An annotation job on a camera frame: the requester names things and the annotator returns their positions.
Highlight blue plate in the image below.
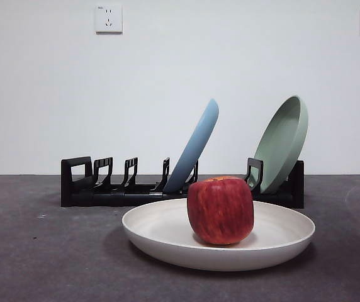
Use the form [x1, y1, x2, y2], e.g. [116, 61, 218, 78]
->
[162, 98, 220, 193]

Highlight green plate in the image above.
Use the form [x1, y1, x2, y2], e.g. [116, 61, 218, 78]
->
[253, 96, 310, 194]

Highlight black plate rack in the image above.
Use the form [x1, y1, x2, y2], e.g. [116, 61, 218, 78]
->
[60, 156, 305, 209]

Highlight cream yellow plate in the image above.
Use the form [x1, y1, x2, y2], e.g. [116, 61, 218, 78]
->
[121, 197, 316, 272]

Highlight white wall socket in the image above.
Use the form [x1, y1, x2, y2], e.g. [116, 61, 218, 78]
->
[95, 4, 123, 34]

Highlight red apple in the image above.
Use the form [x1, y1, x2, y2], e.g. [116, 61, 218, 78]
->
[186, 176, 255, 246]

